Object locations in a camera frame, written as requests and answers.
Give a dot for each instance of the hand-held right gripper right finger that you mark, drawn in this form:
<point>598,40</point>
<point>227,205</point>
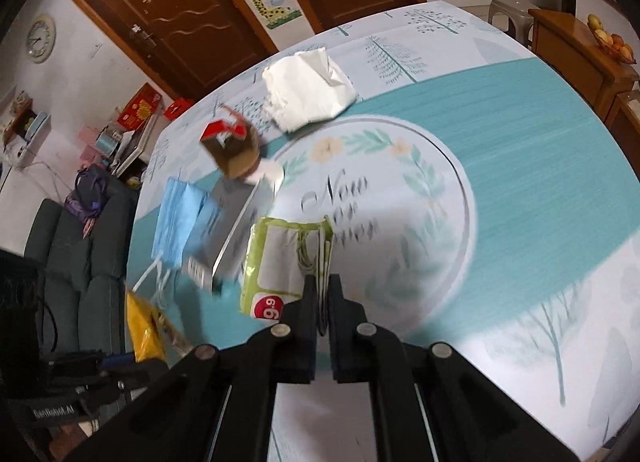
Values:
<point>337,342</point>

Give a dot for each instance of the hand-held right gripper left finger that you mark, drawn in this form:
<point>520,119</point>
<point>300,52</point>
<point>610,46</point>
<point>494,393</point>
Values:
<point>309,337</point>

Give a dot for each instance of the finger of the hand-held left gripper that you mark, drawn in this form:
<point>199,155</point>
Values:
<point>117,359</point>
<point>145,372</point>

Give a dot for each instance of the yellow wrapper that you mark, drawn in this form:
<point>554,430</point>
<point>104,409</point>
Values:
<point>142,332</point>

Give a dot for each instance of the yellow-green tissue pack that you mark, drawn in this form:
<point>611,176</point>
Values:
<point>280,262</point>

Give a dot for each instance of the dark grey sofa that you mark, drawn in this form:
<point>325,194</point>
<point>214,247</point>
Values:
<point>70,252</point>

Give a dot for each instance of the grey cardboard box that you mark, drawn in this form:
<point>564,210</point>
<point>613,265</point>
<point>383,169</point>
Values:
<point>230,234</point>

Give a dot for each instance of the blue face mask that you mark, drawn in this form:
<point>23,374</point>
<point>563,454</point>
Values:
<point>177,222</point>

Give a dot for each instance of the small white paper scrap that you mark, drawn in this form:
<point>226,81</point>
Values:
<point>267,172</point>

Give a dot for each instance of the purple bag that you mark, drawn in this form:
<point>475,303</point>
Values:
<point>87,189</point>

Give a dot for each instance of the red and brown cigarette box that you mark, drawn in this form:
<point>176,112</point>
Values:
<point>235,157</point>

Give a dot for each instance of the teal round tin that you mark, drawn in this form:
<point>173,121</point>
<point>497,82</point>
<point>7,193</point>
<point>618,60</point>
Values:
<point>109,143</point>

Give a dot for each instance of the pink box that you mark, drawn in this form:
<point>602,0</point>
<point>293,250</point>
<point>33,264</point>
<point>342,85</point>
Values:
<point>89,137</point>

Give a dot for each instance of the crumpled white tissue paper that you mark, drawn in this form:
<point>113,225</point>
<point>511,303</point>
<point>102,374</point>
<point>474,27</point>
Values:
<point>305,92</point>

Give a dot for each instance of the large red box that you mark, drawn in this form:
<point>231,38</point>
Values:
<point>140,107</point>

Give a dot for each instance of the tree print tablecloth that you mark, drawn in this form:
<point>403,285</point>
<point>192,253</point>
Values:
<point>525,167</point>

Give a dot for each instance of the small red box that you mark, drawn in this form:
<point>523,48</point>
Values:
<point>179,109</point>

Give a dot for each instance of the brown wooden door with stickers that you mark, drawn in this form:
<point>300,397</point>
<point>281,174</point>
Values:
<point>190,7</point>

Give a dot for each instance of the low wooden cabinet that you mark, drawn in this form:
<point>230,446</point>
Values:
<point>627,122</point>

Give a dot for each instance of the tall wooden cabinet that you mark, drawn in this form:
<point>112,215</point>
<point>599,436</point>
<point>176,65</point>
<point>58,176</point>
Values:
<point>575,57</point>

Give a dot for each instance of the grey plastic stool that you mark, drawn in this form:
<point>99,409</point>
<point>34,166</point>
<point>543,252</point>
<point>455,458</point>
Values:
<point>510,10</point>

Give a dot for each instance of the bowl of fruit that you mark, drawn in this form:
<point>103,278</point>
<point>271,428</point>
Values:
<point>612,40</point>

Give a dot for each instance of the white wall shelf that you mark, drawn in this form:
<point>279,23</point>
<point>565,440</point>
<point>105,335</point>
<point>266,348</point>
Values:
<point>35,127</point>

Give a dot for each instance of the round wall clock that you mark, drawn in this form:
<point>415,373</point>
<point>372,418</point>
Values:
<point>40,38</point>

